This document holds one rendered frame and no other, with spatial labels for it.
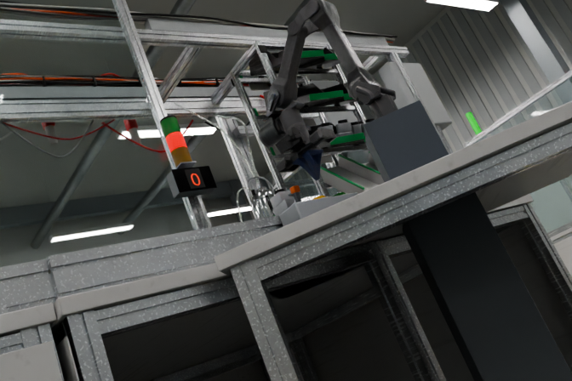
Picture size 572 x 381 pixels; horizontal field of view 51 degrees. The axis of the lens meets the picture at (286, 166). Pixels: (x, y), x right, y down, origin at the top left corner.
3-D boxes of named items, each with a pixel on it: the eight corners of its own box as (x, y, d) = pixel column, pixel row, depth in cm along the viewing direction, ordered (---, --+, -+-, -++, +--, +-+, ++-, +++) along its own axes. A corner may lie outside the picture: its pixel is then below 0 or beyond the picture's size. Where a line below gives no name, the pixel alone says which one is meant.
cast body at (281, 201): (300, 207, 167) (290, 184, 170) (288, 208, 165) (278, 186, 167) (284, 219, 173) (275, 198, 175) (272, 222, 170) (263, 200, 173)
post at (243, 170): (315, 315, 291) (219, 78, 336) (301, 320, 285) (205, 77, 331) (310, 318, 294) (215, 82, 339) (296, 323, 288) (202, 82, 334)
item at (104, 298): (534, 201, 192) (529, 192, 193) (62, 315, 95) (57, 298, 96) (294, 332, 290) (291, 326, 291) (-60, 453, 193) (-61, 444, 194)
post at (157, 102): (221, 264, 164) (118, -20, 197) (212, 266, 162) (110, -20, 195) (216, 268, 166) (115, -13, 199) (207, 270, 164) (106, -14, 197)
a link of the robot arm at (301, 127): (283, 145, 170) (266, 146, 165) (325, 109, 158) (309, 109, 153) (294, 171, 167) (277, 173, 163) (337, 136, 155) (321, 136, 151)
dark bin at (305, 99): (344, 97, 193) (340, 74, 193) (311, 101, 187) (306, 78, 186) (298, 109, 217) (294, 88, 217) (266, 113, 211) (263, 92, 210)
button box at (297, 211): (368, 213, 148) (357, 190, 150) (304, 225, 134) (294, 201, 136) (351, 224, 153) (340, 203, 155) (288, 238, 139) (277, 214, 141)
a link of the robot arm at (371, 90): (398, 98, 148) (387, 76, 150) (380, 93, 141) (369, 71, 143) (377, 112, 151) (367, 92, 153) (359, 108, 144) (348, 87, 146)
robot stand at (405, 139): (460, 176, 131) (420, 99, 137) (401, 201, 131) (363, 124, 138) (454, 191, 144) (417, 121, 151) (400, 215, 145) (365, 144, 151)
